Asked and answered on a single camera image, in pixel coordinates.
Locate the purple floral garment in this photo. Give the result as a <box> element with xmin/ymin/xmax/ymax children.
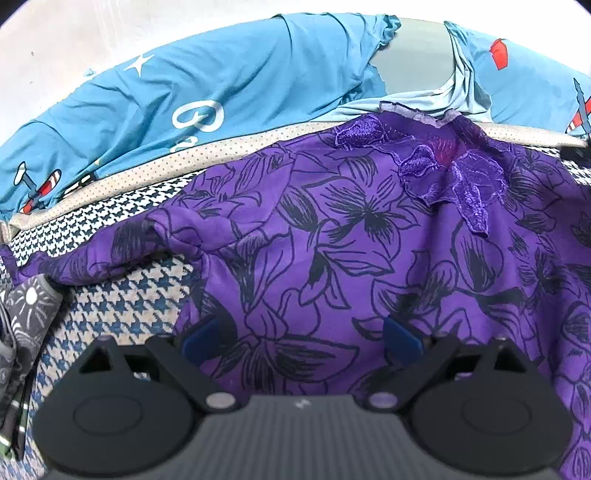
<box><xmin>0</xmin><ymin>113</ymin><xmax>591</xmax><ymax>480</ymax></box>

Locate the grey pillow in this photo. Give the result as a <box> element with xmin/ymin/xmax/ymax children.
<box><xmin>372</xmin><ymin>17</ymin><xmax>455</xmax><ymax>97</ymax></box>

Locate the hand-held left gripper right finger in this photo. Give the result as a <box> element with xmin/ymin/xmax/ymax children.
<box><xmin>369</xmin><ymin>316</ymin><xmax>527</xmax><ymax>413</ymax></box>

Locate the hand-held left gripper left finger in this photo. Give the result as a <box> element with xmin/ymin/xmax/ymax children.
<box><xmin>78</xmin><ymin>318</ymin><xmax>241</xmax><ymax>413</ymax></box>

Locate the houndstooth patterned mattress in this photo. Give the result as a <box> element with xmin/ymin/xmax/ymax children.
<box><xmin>0</xmin><ymin>121</ymin><xmax>591</xmax><ymax>480</ymax></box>

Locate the green striped folded garment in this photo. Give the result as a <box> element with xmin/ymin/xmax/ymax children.
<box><xmin>0</xmin><ymin>364</ymin><xmax>35</xmax><ymax>462</ymax></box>

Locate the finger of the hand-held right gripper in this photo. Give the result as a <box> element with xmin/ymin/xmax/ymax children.
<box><xmin>561</xmin><ymin>141</ymin><xmax>591</xmax><ymax>160</ymax></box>

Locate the grey patterned folded garment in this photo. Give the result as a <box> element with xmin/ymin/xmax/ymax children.
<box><xmin>0</xmin><ymin>274</ymin><xmax>63</xmax><ymax>416</ymax></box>

